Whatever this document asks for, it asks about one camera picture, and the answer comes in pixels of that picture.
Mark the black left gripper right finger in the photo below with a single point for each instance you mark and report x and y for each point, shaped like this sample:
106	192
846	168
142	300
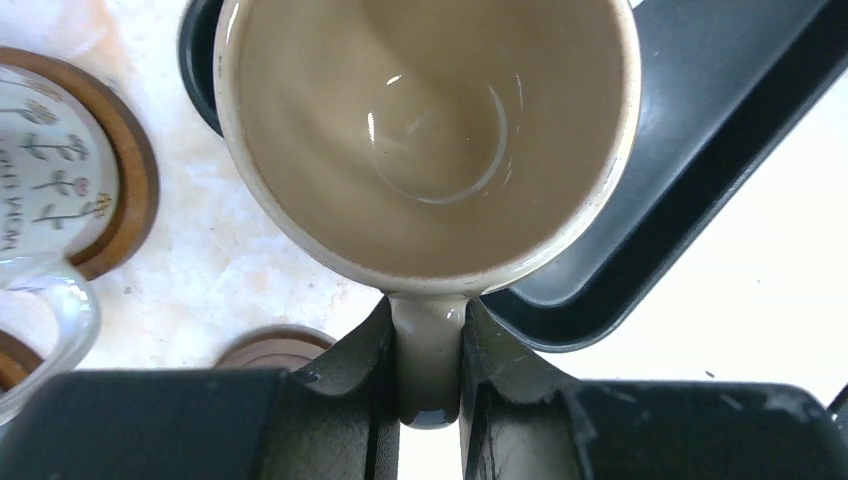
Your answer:
523	418

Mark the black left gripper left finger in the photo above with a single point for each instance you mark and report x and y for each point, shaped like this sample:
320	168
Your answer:
335	418

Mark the beige round mug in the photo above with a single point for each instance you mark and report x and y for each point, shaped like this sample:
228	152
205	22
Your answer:
434	150

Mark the white mug yellow inside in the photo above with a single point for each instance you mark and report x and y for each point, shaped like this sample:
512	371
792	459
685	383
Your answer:
59	190

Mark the black serving tray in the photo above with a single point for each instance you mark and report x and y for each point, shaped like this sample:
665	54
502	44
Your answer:
722	83

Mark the dark brown coaster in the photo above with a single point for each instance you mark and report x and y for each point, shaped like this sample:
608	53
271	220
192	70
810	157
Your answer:
286	346

